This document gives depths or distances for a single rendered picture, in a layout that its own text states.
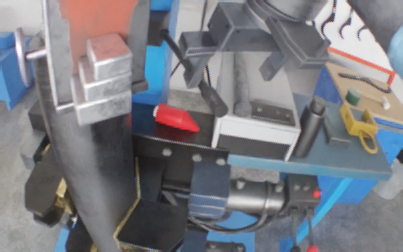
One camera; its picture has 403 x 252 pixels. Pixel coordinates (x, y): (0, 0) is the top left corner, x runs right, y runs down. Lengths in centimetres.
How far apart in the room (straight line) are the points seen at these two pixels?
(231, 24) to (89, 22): 15
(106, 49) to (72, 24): 5
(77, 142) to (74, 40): 30
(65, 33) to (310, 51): 24
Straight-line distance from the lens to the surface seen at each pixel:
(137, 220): 74
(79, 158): 56
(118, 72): 22
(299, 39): 29
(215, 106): 49
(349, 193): 233
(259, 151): 84
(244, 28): 31
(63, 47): 26
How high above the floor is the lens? 165
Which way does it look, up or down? 41 degrees down
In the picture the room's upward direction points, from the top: 10 degrees clockwise
